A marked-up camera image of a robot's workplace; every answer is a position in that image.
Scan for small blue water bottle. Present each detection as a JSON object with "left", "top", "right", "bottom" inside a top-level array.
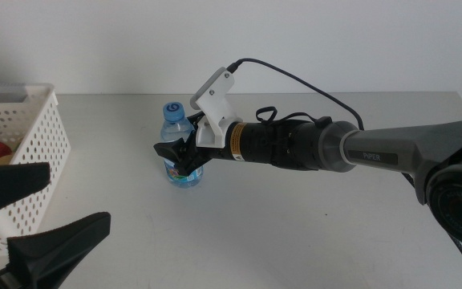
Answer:
[{"left": 160, "top": 101, "right": 205, "bottom": 189}]

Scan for white perforated plastic basket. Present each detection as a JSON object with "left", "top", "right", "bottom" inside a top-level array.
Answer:
[{"left": 0, "top": 83, "right": 72, "bottom": 270}]

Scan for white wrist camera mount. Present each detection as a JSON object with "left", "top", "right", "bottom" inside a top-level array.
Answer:
[{"left": 193, "top": 72, "right": 243, "bottom": 148}]

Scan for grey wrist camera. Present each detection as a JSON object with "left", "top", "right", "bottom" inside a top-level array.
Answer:
[{"left": 189, "top": 67, "right": 229, "bottom": 111}]

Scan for short looped black cable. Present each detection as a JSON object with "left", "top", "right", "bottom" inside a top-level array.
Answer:
[{"left": 254, "top": 105, "right": 333, "bottom": 126}]

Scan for long black camera cable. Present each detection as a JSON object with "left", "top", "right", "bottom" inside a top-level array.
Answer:
[{"left": 225, "top": 58, "right": 462, "bottom": 289}]

